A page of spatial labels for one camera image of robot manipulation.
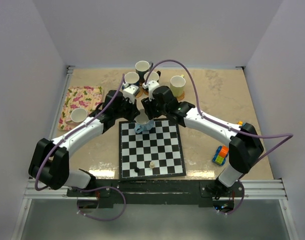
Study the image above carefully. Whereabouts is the black mug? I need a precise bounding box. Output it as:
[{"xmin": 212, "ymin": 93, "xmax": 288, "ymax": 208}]
[{"xmin": 144, "ymin": 70, "xmax": 161, "ymax": 82}]

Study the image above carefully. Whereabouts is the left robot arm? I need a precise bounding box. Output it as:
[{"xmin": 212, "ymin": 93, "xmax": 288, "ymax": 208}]
[{"xmin": 28, "ymin": 87, "xmax": 140, "ymax": 196}]

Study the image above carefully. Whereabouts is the dark blue mug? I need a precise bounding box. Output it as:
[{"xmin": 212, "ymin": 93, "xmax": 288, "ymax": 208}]
[{"xmin": 121, "ymin": 72, "xmax": 140, "ymax": 89}]

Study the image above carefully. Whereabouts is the left aluminium rail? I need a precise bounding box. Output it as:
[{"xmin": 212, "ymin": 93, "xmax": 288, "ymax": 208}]
[{"xmin": 35, "ymin": 65, "xmax": 76, "ymax": 179}]

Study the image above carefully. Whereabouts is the white chess piece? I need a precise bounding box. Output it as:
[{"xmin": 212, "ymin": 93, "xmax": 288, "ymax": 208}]
[{"xmin": 149, "ymin": 161, "xmax": 155, "ymax": 169}]

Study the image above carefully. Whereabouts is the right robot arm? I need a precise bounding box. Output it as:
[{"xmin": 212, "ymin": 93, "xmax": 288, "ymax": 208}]
[{"xmin": 141, "ymin": 81, "xmax": 264, "ymax": 200}]

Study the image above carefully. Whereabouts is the colourful toy car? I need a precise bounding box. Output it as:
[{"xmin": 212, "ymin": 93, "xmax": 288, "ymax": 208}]
[{"xmin": 212, "ymin": 145, "xmax": 229, "ymax": 166}]

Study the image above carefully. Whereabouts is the aluminium rail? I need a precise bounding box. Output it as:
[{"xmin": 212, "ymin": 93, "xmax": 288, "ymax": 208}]
[
  {"xmin": 22, "ymin": 177, "xmax": 289, "ymax": 201},
  {"xmin": 35, "ymin": 65, "xmax": 76, "ymax": 179}
]

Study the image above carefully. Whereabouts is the green mug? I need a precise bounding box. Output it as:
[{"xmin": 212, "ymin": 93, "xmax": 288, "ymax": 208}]
[{"xmin": 170, "ymin": 74, "xmax": 186, "ymax": 98}]

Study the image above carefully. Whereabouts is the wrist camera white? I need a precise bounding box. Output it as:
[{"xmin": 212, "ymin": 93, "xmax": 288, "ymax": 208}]
[
  {"xmin": 142, "ymin": 80, "xmax": 160, "ymax": 101},
  {"xmin": 122, "ymin": 84, "xmax": 140, "ymax": 105}
]

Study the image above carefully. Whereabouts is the teal grey mug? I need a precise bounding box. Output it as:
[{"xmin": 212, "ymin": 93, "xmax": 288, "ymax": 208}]
[{"xmin": 135, "ymin": 60, "xmax": 154, "ymax": 84}]

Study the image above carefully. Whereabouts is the black white chessboard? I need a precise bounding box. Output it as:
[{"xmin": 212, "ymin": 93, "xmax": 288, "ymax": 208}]
[{"xmin": 118, "ymin": 118, "xmax": 187, "ymax": 181}]

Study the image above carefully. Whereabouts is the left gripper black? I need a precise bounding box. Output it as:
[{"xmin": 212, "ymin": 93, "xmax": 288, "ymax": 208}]
[{"xmin": 113, "ymin": 95, "xmax": 140, "ymax": 121}]

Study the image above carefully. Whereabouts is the front aluminium rail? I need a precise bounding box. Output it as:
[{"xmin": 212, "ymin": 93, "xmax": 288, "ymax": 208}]
[{"xmin": 22, "ymin": 177, "xmax": 289, "ymax": 201}]

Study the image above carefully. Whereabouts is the purple cable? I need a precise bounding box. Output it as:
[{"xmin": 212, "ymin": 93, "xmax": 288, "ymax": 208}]
[
  {"xmin": 34, "ymin": 73, "xmax": 127, "ymax": 222},
  {"xmin": 143, "ymin": 59, "xmax": 294, "ymax": 216}
]

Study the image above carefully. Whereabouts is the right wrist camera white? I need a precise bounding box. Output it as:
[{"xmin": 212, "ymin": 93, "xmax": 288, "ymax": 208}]
[{"xmin": 142, "ymin": 80, "xmax": 160, "ymax": 101}]

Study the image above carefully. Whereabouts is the pink mug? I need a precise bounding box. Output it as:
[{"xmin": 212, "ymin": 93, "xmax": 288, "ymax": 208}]
[{"xmin": 65, "ymin": 107, "xmax": 88, "ymax": 126}]

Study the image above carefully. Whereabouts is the woven rattan coaster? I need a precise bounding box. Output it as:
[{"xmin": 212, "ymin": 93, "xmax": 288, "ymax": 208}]
[
  {"xmin": 177, "ymin": 92, "xmax": 185, "ymax": 101},
  {"xmin": 135, "ymin": 88, "xmax": 143, "ymax": 98}
]

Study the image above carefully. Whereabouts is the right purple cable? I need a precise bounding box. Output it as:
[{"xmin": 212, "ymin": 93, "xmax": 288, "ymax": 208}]
[{"xmin": 143, "ymin": 59, "xmax": 294, "ymax": 216}]

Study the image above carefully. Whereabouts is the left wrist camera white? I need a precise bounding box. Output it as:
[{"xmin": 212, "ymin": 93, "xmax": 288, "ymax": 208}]
[{"xmin": 122, "ymin": 84, "xmax": 140, "ymax": 105}]

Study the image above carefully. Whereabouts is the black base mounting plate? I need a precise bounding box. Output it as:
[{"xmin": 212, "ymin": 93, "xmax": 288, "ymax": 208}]
[{"xmin": 66, "ymin": 179, "xmax": 245, "ymax": 209}]

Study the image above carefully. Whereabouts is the floral serving tray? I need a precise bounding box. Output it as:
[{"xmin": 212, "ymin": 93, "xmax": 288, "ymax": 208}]
[{"xmin": 57, "ymin": 85, "xmax": 104, "ymax": 131}]

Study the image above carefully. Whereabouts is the light blue mug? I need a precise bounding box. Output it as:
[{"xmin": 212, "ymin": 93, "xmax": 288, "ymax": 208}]
[{"xmin": 134, "ymin": 109, "xmax": 154, "ymax": 134}]

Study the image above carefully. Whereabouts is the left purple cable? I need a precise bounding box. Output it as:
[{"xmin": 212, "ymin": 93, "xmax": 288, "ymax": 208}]
[{"xmin": 34, "ymin": 73, "xmax": 127, "ymax": 222}]

